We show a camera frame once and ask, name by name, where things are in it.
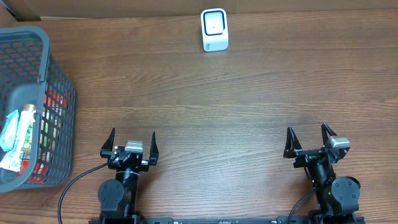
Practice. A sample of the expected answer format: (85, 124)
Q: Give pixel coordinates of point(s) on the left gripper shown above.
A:
(128, 158)

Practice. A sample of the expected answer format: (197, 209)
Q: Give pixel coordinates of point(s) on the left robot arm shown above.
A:
(118, 196)

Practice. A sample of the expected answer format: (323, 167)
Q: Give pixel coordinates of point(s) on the white barcode scanner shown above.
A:
(214, 29)

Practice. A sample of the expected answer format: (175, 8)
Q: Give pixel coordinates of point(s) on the orange spaghetti packet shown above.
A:
(53, 108)

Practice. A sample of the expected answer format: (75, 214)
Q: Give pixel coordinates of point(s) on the teal snack packet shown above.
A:
(8, 134)

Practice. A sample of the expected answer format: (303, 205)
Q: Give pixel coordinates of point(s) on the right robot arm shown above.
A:
(337, 197)

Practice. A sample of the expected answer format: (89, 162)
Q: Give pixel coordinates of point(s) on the white tube gold cap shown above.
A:
(21, 137)

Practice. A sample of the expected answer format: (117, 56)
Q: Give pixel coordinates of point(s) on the grey plastic shopping basket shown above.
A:
(30, 75)

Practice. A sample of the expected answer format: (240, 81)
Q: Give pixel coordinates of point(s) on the brown cardboard backdrop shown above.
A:
(32, 10)

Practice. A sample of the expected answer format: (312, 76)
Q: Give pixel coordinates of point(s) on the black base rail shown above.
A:
(278, 220)

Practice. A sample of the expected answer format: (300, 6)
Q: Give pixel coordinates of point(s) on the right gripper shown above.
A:
(311, 156)

